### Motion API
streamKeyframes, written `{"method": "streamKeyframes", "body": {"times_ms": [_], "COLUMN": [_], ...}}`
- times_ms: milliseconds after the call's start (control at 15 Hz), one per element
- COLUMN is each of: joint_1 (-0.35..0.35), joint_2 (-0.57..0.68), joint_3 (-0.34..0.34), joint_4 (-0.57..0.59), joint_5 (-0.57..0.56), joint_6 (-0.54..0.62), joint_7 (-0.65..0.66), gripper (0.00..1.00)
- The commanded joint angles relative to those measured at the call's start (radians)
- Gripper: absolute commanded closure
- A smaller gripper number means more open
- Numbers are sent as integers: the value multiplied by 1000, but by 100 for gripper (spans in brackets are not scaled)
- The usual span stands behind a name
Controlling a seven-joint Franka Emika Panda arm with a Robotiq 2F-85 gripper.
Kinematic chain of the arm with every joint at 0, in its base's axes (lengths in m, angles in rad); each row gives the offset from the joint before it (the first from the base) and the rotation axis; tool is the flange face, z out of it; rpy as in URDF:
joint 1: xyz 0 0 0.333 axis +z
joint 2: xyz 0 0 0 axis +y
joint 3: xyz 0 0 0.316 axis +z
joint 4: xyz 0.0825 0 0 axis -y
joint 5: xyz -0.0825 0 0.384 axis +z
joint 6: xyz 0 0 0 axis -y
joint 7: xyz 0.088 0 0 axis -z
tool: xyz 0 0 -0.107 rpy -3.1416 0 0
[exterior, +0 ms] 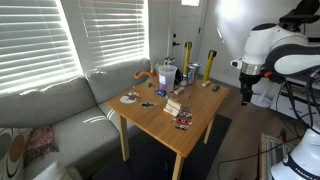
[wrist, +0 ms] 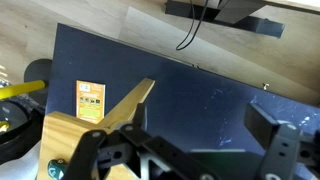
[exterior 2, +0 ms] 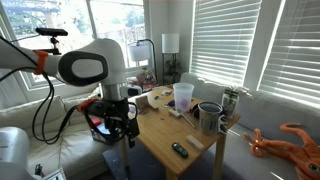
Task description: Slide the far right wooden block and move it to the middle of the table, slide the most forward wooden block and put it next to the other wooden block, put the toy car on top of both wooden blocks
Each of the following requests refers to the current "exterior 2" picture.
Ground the arc lamp white shade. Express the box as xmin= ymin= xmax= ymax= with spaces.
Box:
xmin=127 ymin=38 xmax=158 ymax=81

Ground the colourful stuffed toy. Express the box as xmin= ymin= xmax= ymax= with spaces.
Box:
xmin=138 ymin=68 xmax=159 ymax=91

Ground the grey cup with barcode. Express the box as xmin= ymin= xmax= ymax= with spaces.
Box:
xmin=197 ymin=101 xmax=224 ymax=137

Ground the red box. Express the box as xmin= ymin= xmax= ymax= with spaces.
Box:
xmin=89 ymin=115 xmax=103 ymax=128

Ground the white second robot base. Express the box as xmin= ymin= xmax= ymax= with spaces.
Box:
xmin=0 ymin=126 xmax=34 ymax=180

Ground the white leather sofa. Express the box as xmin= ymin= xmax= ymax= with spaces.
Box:
xmin=0 ymin=90 xmax=134 ymax=180

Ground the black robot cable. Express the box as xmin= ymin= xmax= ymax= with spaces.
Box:
xmin=0 ymin=34 xmax=101 ymax=146

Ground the green houseplant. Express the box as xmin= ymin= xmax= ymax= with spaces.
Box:
xmin=164 ymin=58 xmax=183 ymax=84

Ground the white framed window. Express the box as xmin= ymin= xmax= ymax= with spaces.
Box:
xmin=0 ymin=0 xmax=148 ymax=91

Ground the thin white stick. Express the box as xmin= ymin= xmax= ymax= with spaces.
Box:
xmin=181 ymin=113 xmax=197 ymax=130

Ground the white flat panel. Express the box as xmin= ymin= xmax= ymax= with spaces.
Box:
xmin=43 ymin=168 xmax=68 ymax=180

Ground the orange squid plush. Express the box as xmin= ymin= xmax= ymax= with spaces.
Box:
xmin=243 ymin=122 xmax=320 ymax=180

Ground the orange strap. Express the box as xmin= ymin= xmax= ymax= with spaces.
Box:
xmin=77 ymin=97 xmax=99 ymax=113
xmin=33 ymin=49 xmax=49 ymax=76

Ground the light wooden block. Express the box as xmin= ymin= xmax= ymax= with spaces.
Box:
xmin=185 ymin=134 xmax=205 ymax=151
xmin=169 ymin=109 xmax=183 ymax=118

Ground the translucent plastic cup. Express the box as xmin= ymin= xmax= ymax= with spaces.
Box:
xmin=172 ymin=82 xmax=195 ymax=113

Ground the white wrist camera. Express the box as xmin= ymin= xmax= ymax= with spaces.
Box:
xmin=119 ymin=84 xmax=143 ymax=99

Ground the green toy car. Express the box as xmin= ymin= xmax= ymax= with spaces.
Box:
xmin=171 ymin=142 xmax=190 ymax=159

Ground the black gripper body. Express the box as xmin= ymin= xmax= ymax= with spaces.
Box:
xmin=99 ymin=97 xmax=141 ymax=141

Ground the white plastic object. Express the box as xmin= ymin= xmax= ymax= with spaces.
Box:
xmin=218 ymin=114 xmax=232 ymax=135

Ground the black round object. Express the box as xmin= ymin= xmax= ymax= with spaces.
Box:
xmin=190 ymin=104 xmax=201 ymax=119

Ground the black camera on tripod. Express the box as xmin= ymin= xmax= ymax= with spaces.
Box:
xmin=35 ymin=27 xmax=69 ymax=56

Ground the white shade floor lamp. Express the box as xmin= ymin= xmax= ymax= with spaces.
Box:
xmin=161 ymin=32 xmax=180 ymax=84

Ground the white window blind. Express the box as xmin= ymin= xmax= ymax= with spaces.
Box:
xmin=189 ymin=0 xmax=263 ymax=88
xmin=258 ymin=0 xmax=320 ymax=106

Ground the dark rug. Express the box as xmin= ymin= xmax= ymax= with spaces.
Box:
xmin=102 ymin=139 xmax=234 ymax=180

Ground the grey fabric sofa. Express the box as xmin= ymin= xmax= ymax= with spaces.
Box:
xmin=179 ymin=72 xmax=320 ymax=180

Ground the wooden table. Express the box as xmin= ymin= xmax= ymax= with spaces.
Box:
xmin=128 ymin=85 xmax=242 ymax=180

